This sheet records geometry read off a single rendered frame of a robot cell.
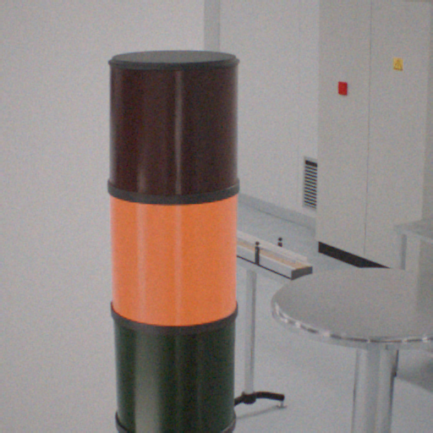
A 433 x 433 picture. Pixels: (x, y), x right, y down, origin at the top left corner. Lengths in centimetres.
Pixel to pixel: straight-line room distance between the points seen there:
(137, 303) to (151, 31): 164
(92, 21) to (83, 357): 66
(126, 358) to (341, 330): 373
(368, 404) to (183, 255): 422
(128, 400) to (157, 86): 13
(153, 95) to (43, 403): 174
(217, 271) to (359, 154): 745
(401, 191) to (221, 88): 716
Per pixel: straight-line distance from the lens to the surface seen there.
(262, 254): 509
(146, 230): 39
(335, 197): 812
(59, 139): 196
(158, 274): 39
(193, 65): 38
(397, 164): 753
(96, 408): 215
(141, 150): 38
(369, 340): 409
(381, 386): 457
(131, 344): 41
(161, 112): 38
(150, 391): 41
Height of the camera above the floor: 239
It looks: 15 degrees down
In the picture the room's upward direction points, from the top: straight up
